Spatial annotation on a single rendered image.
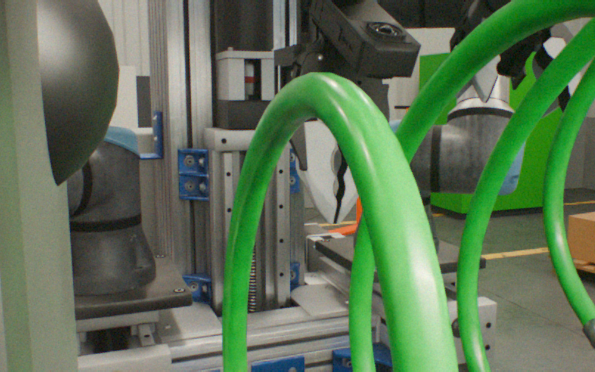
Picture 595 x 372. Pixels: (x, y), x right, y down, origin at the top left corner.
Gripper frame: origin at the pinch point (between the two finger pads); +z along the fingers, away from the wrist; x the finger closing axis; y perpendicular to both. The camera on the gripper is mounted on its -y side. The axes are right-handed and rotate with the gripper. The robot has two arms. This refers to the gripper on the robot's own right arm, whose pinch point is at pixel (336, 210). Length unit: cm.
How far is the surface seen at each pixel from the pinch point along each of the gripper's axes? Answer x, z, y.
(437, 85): 4.6, -10.2, -23.4
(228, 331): 12.4, 3.2, -15.3
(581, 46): -3.4, -12.1, -23.0
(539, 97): -3.5, -9.7, -20.2
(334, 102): 12.5, -9.6, -31.6
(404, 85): -328, -20, 613
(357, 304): 4.4, 2.8, -14.7
